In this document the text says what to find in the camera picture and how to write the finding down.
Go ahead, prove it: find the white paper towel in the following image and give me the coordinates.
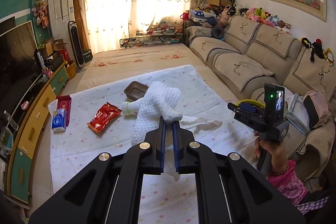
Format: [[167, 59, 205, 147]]
[[163, 115, 222, 181]]

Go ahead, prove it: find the white foam fruit net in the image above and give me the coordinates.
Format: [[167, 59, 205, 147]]
[[131, 81, 183, 145]]

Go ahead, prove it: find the yellow rimmed trash bin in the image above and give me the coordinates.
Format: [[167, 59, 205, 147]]
[[236, 99, 265, 113]]

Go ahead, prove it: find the person's right hand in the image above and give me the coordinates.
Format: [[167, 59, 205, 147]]
[[254, 131, 288, 173]]

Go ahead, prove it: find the pink bag on sofa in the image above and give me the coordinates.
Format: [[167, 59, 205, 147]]
[[303, 90, 331, 129]]

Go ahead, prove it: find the white dotted table cloth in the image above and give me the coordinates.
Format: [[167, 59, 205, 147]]
[[49, 64, 259, 224]]

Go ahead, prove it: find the beige sofa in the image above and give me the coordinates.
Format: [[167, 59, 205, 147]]
[[183, 16, 335, 181]]

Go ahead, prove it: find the red snack wrapper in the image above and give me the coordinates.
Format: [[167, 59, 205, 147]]
[[87, 102, 122, 134]]

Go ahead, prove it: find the blue tissue pack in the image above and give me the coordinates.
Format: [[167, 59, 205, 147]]
[[48, 100, 67, 133]]

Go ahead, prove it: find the green white drink carton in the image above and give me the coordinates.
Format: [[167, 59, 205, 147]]
[[121, 98, 142, 116]]

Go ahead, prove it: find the black monkey plush toy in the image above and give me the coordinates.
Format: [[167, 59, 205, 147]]
[[301, 37, 325, 63]]

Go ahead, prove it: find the yellow green tv cabinet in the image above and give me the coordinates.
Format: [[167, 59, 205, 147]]
[[6, 61, 68, 204]]

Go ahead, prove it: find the red flat box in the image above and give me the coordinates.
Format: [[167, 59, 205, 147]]
[[56, 95, 72, 127]]

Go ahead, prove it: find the brown plastic tray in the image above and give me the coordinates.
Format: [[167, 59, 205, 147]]
[[123, 81, 149, 101]]

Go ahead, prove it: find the pile of plush toys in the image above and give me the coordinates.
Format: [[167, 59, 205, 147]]
[[236, 7, 291, 35]]

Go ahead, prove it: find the plastic water bottle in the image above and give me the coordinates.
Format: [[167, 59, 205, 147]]
[[4, 110, 19, 131]]

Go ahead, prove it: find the floral floor mat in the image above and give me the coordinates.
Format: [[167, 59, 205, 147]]
[[75, 44, 225, 97]]

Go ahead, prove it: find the glass table with books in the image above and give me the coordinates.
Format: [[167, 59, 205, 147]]
[[120, 28, 182, 49]]

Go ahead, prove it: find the black television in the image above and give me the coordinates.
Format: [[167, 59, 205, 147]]
[[1, 21, 42, 127]]

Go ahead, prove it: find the black tower fan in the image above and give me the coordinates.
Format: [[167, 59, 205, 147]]
[[68, 20, 85, 72]]

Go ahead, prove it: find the white floor air conditioner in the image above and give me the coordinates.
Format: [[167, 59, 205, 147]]
[[48, 0, 75, 44]]

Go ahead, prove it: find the artificial flower bunch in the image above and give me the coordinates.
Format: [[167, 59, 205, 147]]
[[32, 0, 49, 28]]

